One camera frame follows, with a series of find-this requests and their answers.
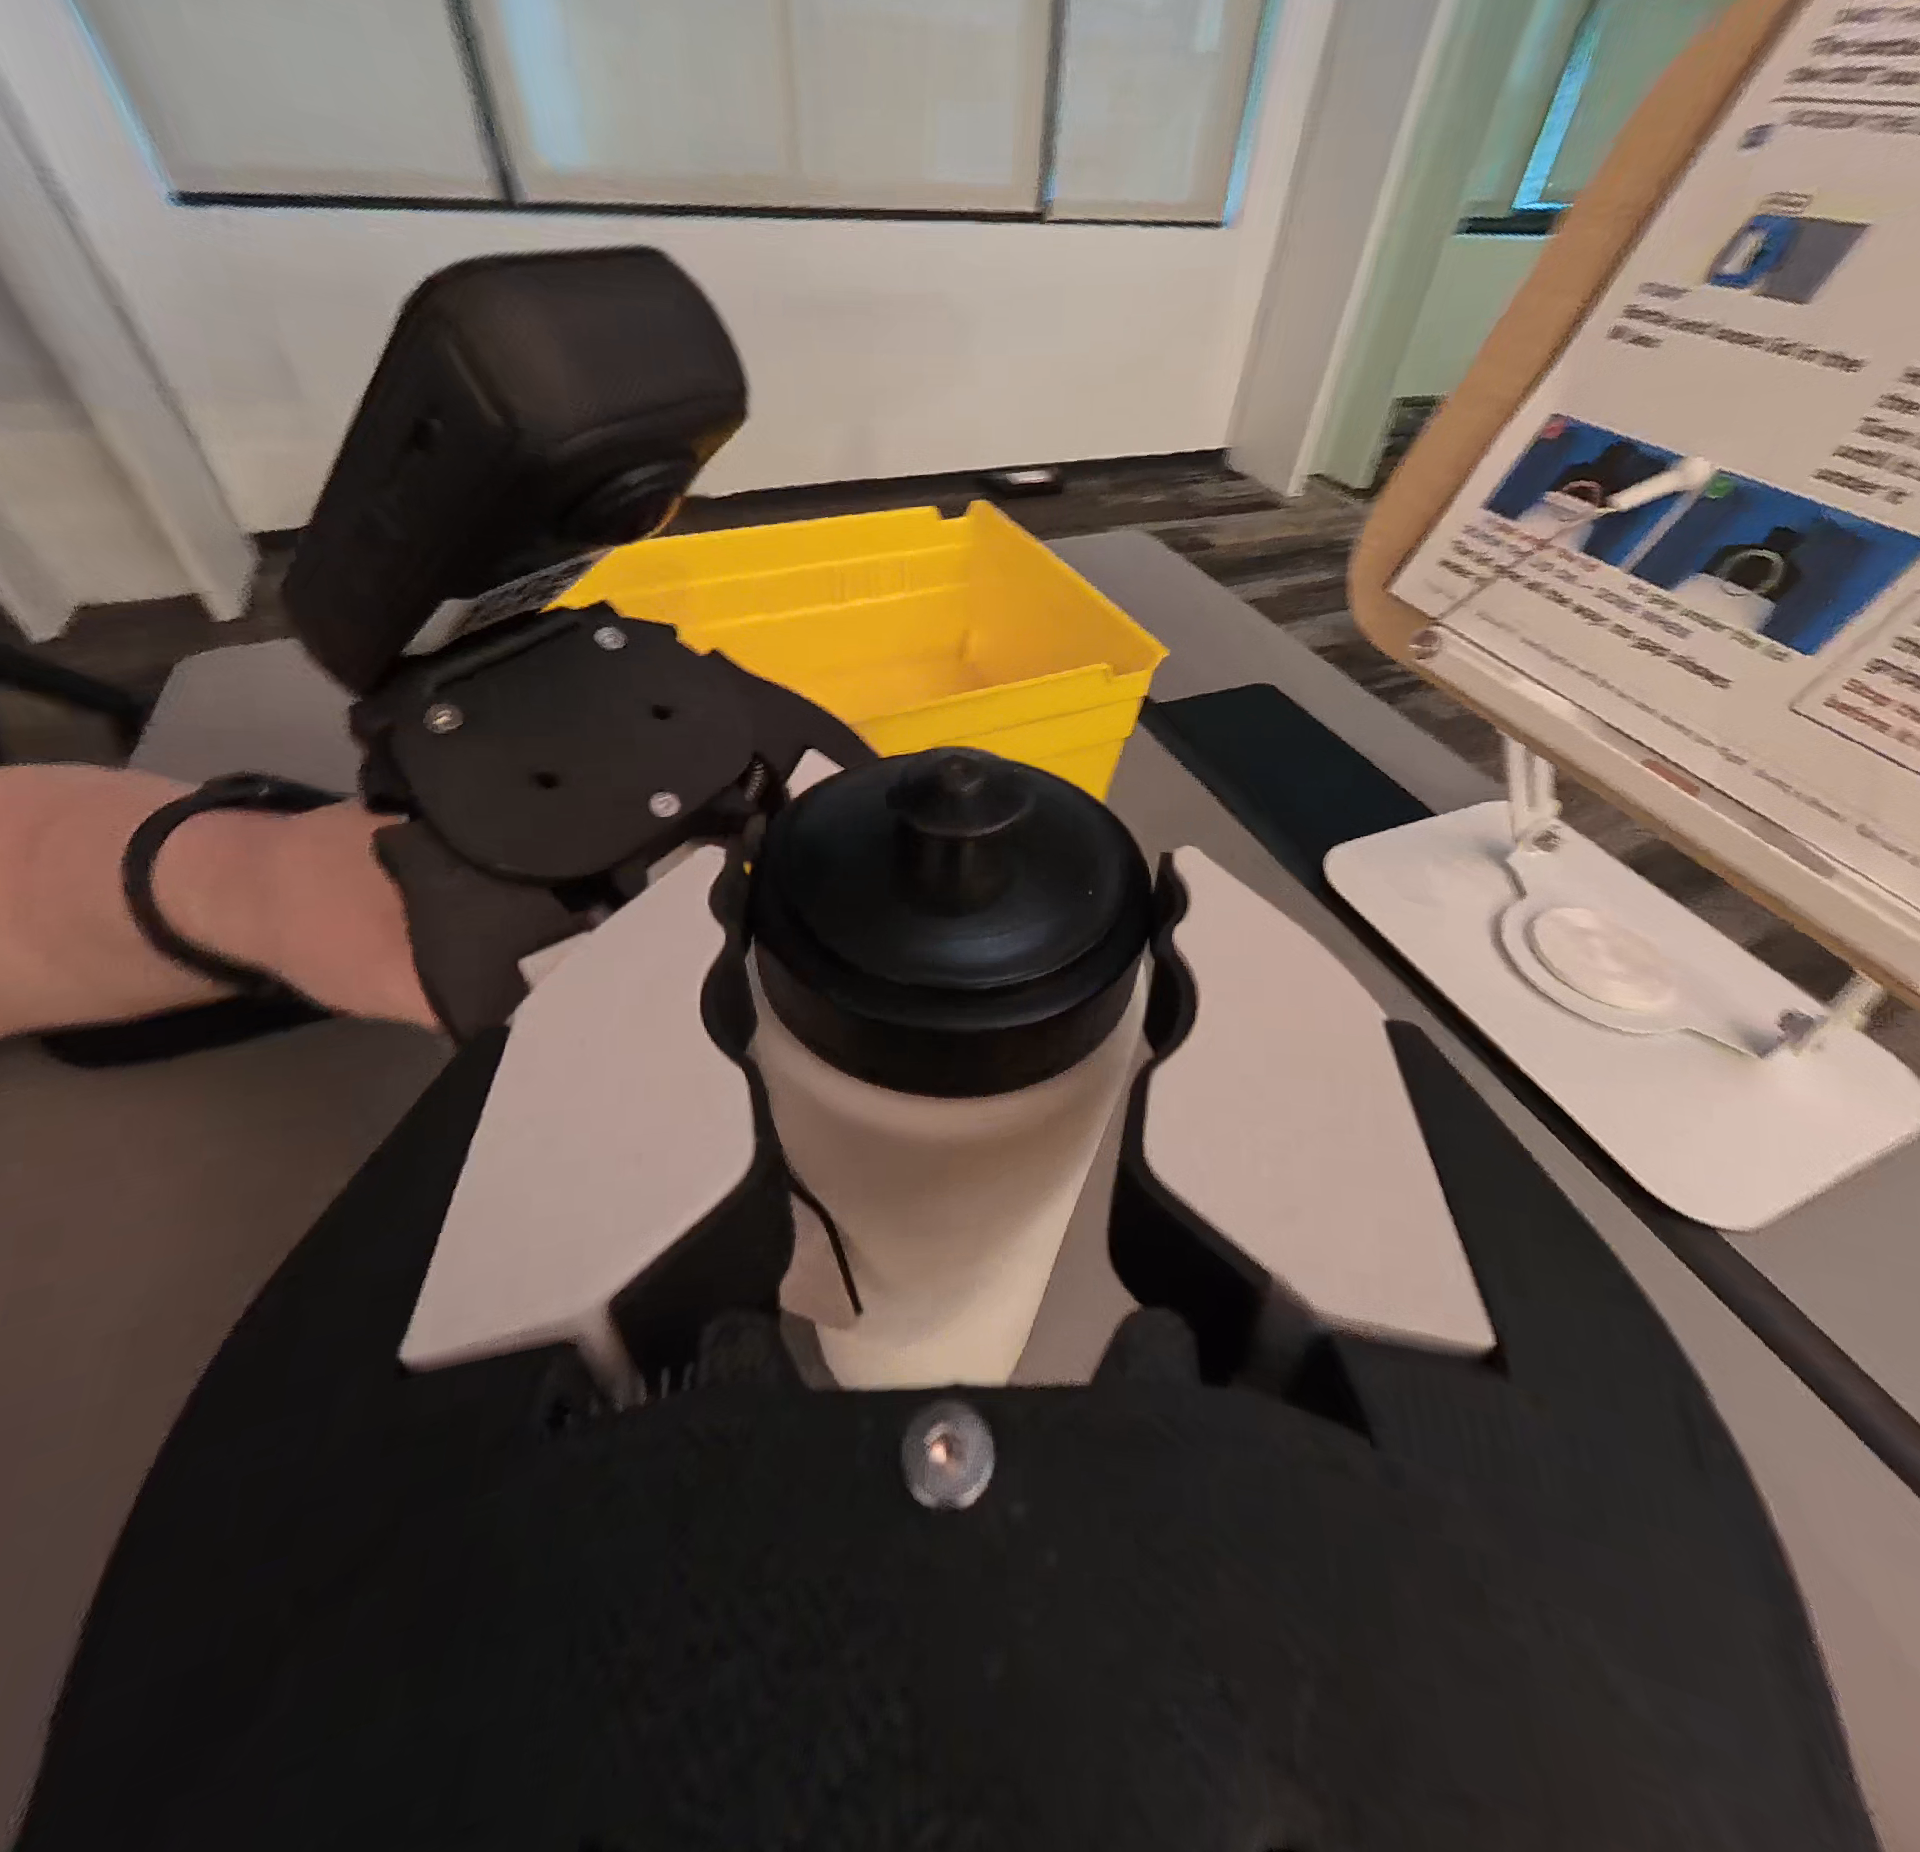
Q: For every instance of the yellow plastic bin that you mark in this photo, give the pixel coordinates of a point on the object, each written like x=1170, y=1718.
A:
x=991, y=639

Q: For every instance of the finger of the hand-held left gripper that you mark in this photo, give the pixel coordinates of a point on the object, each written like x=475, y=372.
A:
x=817, y=1229

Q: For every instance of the wooden edged instruction board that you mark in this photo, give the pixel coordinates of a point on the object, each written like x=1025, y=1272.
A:
x=1681, y=443

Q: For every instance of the black wristband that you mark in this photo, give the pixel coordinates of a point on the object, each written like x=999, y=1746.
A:
x=142, y=878

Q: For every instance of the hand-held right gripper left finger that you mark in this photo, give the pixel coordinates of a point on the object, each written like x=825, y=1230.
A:
x=586, y=1162

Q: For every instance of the small black floor object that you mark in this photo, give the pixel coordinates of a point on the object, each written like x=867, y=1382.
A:
x=1027, y=482

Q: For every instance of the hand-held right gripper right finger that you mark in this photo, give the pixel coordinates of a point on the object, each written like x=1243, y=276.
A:
x=1321, y=1148

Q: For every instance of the person's left hand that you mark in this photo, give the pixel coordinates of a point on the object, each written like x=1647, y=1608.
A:
x=301, y=908

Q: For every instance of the black textured pad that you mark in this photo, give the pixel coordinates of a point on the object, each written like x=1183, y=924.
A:
x=180, y=1037

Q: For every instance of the person's left forearm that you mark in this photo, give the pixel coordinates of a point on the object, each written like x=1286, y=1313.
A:
x=67, y=898

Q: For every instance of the black bottle lid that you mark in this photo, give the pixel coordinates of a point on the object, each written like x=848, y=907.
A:
x=947, y=923

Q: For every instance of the white plastic bottle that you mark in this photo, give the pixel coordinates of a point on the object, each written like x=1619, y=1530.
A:
x=947, y=1222

